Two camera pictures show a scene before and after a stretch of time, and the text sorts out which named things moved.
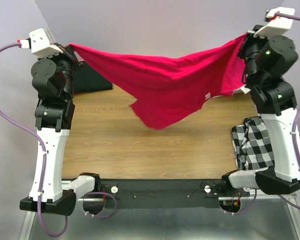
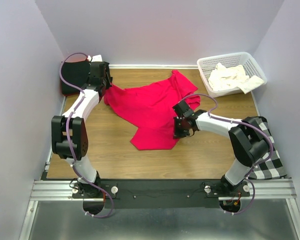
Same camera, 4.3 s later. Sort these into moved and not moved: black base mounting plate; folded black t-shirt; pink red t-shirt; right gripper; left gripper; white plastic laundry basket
Moved: right gripper; pink red t-shirt; left gripper; white plastic laundry basket
Not moved: black base mounting plate; folded black t-shirt
